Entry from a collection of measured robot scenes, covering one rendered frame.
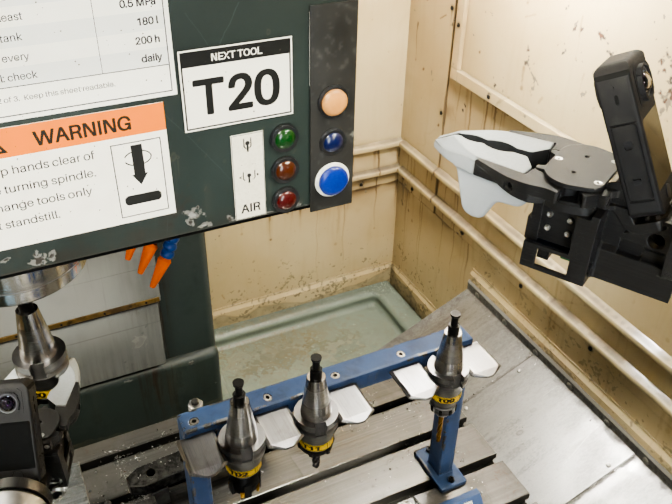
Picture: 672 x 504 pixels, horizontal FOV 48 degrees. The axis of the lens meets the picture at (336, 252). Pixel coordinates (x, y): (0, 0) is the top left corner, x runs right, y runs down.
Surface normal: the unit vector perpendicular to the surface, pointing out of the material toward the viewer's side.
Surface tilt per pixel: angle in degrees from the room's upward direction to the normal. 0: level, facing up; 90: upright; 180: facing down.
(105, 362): 91
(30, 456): 62
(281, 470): 0
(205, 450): 0
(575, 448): 24
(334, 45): 90
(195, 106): 90
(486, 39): 90
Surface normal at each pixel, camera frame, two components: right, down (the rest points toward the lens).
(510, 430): -0.35, -0.65
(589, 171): 0.02, -0.82
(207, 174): 0.44, 0.52
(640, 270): -0.56, 0.47
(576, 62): -0.90, 0.23
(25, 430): 0.07, 0.11
